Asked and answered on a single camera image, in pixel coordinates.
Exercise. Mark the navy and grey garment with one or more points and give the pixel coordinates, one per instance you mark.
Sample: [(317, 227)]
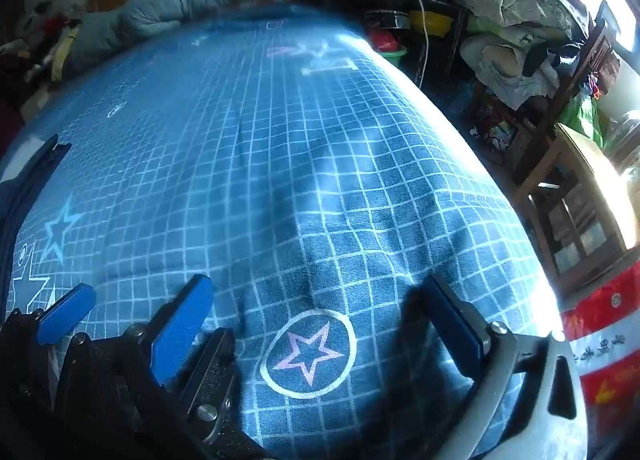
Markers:
[(20, 200)]

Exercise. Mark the green plastic bag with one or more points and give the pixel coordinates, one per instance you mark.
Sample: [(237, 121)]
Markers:
[(582, 115)]

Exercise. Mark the pile of folded bedding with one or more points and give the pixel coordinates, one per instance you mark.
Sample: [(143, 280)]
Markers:
[(510, 0)]

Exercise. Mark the black round tin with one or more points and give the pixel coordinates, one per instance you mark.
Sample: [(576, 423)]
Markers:
[(385, 19)]

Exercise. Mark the black cloth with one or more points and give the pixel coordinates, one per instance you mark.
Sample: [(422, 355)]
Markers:
[(537, 58)]

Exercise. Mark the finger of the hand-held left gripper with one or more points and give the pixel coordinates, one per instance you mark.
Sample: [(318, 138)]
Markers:
[(65, 314)]

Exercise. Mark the red plastic bag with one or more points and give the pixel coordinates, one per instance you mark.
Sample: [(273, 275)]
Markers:
[(385, 40)]

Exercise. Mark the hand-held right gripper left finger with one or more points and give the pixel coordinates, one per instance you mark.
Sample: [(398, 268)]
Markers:
[(184, 330)]

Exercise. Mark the pile of mixed clothes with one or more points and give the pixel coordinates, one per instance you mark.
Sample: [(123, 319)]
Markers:
[(30, 55)]

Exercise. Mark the dark wooden chair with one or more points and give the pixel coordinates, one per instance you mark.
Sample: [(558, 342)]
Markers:
[(595, 55)]

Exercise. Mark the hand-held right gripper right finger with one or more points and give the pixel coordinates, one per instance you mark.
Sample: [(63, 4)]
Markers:
[(457, 330)]

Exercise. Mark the green basin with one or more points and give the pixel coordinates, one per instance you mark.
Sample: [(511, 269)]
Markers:
[(395, 59)]

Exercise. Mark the blue checked star bed sheet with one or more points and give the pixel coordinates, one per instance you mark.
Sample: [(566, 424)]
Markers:
[(300, 165)]

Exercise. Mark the light wooden stool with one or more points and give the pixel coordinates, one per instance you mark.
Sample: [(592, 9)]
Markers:
[(585, 160)]

